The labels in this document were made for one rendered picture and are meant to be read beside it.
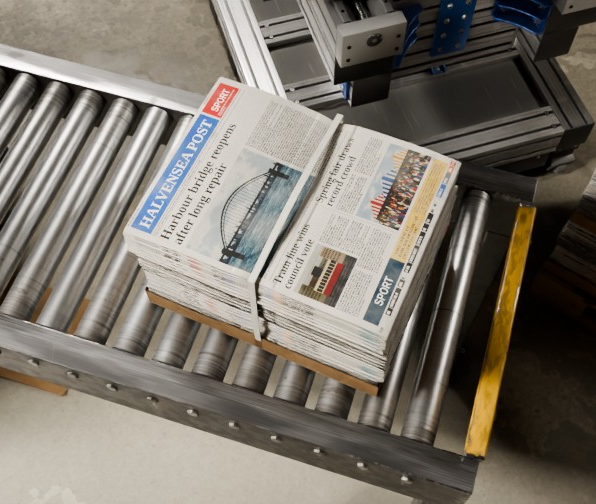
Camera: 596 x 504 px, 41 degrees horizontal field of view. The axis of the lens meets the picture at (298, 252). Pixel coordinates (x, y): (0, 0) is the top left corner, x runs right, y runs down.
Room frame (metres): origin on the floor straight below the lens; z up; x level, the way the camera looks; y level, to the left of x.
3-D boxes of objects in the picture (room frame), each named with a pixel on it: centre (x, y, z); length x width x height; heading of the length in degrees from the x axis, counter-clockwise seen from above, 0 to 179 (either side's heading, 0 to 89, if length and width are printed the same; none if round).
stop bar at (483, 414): (0.50, -0.31, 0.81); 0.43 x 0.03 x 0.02; 162
